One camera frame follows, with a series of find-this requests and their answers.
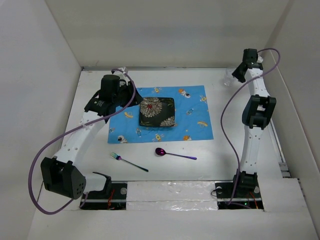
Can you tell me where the clear plastic cup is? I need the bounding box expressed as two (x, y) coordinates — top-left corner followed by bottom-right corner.
(222, 68), (237, 87)

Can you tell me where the black floral square plate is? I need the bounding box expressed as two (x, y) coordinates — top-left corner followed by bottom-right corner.
(138, 97), (176, 128)

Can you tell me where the iridescent rainbow fork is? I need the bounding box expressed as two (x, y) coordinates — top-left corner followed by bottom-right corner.
(110, 152), (149, 173)

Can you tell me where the iridescent purple spoon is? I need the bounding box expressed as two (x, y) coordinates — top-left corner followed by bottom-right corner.
(155, 147), (197, 160)

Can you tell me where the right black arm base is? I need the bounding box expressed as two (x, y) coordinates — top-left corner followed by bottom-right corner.
(211, 171), (264, 210)

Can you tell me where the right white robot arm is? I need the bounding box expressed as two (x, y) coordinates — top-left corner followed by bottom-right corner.
(231, 48), (277, 198)

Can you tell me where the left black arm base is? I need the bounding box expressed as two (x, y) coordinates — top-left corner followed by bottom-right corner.
(79, 172), (128, 211)

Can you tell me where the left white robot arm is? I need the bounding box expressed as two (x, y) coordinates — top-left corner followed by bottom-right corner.
(40, 69), (142, 200)

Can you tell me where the silver foil tape strip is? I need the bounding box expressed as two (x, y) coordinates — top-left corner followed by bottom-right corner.
(126, 180), (218, 212)

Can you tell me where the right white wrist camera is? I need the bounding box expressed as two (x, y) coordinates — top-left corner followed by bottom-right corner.
(257, 55), (264, 63)

